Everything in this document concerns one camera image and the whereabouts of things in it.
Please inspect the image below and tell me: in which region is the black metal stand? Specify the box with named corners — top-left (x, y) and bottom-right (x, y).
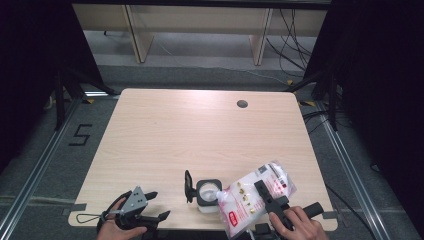
top-left (284, 71), bottom-right (340, 132)
top-left (53, 68), bottom-right (120, 131)

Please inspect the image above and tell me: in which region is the square glass jar black lid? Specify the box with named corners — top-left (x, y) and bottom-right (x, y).
top-left (184, 169), bottom-right (224, 214)

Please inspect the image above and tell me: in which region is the thin black cable loop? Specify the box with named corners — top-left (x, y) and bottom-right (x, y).
top-left (75, 213), bottom-right (108, 225)

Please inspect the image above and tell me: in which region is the white plastic bag red label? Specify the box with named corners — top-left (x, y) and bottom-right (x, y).
top-left (215, 160), bottom-right (298, 240)

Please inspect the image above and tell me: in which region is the person's right hand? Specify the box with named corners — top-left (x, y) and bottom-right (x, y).
top-left (268, 205), bottom-right (331, 240)

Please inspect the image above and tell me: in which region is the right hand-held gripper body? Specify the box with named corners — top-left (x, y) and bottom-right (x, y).
top-left (254, 195), bottom-right (325, 240)

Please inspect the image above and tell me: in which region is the black curtain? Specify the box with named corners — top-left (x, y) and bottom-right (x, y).
top-left (0, 0), bottom-right (105, 174)
top-left (304, 0), bottom-right (424, 231)

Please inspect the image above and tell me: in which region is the bundle of black cables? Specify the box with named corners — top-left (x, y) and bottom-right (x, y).
top-left (265, 8), bottom-right (317, 80)

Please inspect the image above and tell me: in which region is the person's left hand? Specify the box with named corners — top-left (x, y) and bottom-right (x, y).
top-left (96, 198), bottom-right (148, 240)

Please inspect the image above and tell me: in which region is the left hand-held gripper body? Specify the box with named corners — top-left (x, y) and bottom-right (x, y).
top-left (113, 185), bottom-right (161, 234)

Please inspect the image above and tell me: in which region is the black floor cable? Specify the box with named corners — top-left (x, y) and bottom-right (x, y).
top-left (325, 184), bottom-right (379, 240)

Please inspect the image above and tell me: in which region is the aluminium floor rail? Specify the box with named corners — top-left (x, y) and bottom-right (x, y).
top-left (0, 96), bottom-right (84, 240)
top-left (314, 100), bottom-right (389, 240)

